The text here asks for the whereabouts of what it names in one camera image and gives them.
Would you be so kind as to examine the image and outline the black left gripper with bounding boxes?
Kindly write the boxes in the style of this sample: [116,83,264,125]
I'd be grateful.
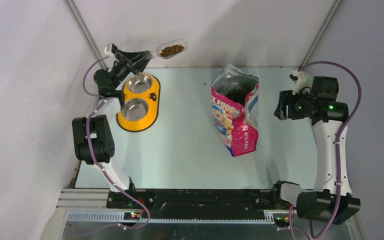
[109,50,152,90]

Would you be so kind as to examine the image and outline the clear plastic scoop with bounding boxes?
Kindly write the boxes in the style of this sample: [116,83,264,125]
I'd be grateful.
[150,39,189,60]

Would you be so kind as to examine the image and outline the pink blue pet food bag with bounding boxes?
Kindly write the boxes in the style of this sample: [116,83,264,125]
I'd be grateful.
[211,64,260,157]

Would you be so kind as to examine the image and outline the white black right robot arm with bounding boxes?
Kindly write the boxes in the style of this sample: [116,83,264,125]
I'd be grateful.
[270,74,361,225]

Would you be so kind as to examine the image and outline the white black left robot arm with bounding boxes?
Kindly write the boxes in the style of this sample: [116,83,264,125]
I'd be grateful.
[72,43,153,208]

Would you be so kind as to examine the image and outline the yellow double pet bowl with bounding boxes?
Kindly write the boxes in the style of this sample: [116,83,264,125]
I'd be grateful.
[116,73,161,133]

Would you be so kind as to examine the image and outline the brown kibble in scoop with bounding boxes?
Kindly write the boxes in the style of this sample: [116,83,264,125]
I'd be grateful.
[159,44,185,58]

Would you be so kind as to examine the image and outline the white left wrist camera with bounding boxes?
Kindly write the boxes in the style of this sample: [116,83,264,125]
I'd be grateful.
[104,43,115,57]

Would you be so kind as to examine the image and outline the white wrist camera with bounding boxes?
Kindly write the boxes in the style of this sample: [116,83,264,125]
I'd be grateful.
[290,69,314,95]
[104,43,115,57]

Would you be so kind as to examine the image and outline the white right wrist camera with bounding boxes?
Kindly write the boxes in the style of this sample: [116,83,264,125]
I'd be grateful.
[290,69,314,95]

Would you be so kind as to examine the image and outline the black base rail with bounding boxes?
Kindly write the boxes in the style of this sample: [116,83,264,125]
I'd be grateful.
[106,189,289,221]

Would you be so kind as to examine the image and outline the aluminium frame rail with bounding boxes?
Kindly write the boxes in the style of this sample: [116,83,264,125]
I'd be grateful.
[57,184,361,225]

